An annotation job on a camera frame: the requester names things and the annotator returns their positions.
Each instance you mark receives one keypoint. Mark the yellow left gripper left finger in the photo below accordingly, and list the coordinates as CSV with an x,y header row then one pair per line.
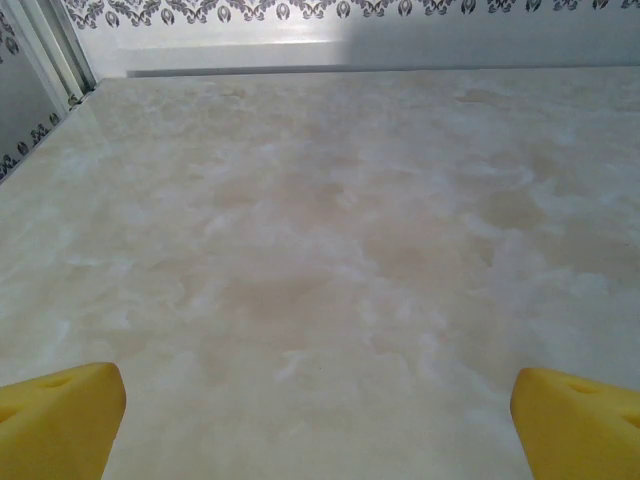
x,y
55,425

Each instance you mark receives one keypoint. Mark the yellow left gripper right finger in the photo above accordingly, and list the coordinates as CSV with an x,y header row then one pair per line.
x,y
580,430

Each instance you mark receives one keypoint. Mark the aluminium frame rail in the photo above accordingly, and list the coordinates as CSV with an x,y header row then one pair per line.
x,y
350,57

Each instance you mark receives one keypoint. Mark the aluminium frame corner post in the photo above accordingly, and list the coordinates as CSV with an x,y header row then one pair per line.
x,y
50,50

